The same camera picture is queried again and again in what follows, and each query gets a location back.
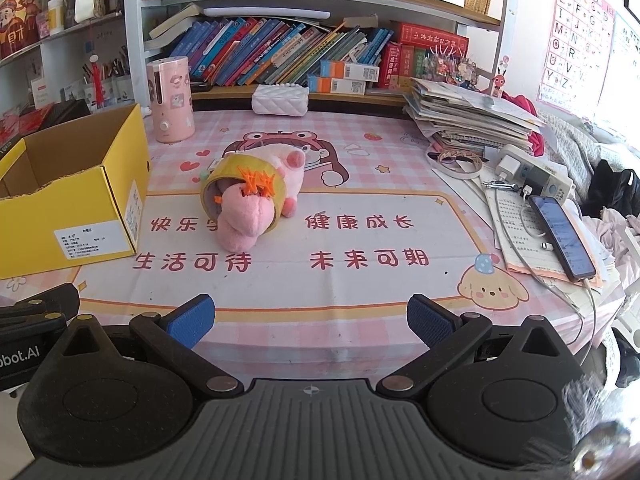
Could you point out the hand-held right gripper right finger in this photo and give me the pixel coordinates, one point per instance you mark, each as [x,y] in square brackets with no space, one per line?
[430,322]

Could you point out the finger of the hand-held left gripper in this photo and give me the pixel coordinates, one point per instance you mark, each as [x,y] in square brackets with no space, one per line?
[35,310]

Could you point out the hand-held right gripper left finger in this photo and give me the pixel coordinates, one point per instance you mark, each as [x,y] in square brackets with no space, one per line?
[192,317]

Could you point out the yellow cardboard box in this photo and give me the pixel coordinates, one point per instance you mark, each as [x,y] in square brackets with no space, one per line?
[100,200]

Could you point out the printed worksheet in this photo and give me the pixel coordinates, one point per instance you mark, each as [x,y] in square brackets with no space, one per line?
[515,240]

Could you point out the white headband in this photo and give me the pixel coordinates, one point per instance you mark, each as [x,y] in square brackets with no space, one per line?
[460,172]

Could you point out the black smartphone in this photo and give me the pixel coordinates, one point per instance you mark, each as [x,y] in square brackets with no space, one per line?
[562,237]

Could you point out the white charger plug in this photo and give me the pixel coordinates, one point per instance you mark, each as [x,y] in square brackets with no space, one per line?
[509,167]

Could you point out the white power strip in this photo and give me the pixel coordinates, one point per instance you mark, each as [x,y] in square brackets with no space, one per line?
[545,177]

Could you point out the red plastic bag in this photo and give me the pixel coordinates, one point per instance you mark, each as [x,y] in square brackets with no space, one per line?
[25,125]

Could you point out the light pink cloth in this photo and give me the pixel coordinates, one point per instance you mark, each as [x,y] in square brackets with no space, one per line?
[617,245]

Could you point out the pink cylindrical humidifier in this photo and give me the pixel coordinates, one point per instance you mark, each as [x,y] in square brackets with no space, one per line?
[172,105]

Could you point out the white red label carton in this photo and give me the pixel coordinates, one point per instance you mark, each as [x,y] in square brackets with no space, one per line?
[40,95]

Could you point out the stack of papers and workbooks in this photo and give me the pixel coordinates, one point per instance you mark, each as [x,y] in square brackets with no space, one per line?
[465,110]

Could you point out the black cloth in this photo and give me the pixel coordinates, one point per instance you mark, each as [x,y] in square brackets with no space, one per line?
[612,187]

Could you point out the red tassel charm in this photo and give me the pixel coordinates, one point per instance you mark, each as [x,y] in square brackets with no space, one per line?
[96,91]

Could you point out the white quilted pouch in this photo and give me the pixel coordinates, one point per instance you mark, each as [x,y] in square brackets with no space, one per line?
[280,100]

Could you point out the pen holders with pens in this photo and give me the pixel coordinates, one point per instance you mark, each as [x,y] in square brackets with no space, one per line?
[120,90]

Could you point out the magenta cloth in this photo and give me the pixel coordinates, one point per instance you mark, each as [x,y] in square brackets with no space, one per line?
[525,105]

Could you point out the grey knitted blanket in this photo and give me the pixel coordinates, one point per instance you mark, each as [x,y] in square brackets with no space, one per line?
[585,135]

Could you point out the blue orange white carton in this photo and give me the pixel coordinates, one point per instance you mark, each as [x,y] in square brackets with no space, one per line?
[335,85]
[350,70]

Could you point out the red boxed book set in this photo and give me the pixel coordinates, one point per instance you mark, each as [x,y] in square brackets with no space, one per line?
[400,65]

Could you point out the row of colourful books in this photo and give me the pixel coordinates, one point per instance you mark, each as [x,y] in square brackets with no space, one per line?
[260,50]

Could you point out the pink patterned tin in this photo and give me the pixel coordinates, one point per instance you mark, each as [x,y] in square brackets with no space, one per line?
[42,25]

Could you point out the red fortune god decoration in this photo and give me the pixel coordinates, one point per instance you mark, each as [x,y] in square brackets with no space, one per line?
[20,25]

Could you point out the white bottle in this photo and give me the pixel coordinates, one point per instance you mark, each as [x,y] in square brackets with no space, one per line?
[56,17]

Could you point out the white wooden bookshelf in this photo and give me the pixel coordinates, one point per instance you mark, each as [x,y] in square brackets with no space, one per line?
[131,20]

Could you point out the white tube lamp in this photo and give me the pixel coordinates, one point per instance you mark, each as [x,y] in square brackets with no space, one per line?
[265,13]

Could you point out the pink alphabet wall poster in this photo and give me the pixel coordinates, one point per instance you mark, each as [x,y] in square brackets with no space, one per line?
[575,35]

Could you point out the white wall poster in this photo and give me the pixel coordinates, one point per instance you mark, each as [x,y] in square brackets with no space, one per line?
[622,60]

